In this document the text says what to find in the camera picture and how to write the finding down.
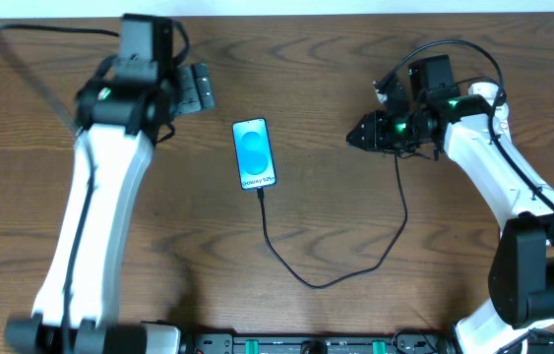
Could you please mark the blue Galaxy smartphone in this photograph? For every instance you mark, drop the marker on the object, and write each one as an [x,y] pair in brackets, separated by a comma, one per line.
[255,161]

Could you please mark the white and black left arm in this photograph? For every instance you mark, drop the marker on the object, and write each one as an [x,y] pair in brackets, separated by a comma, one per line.
[122,112]

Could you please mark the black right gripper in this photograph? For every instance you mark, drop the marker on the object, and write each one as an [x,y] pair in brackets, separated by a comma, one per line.
[376,131]

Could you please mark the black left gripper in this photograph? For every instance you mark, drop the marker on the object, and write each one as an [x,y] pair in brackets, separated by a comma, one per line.
[190,89]

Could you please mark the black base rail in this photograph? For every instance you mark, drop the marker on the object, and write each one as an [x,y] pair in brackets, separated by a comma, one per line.
[405,341]

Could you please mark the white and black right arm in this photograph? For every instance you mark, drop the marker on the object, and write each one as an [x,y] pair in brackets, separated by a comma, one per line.
[471,129]

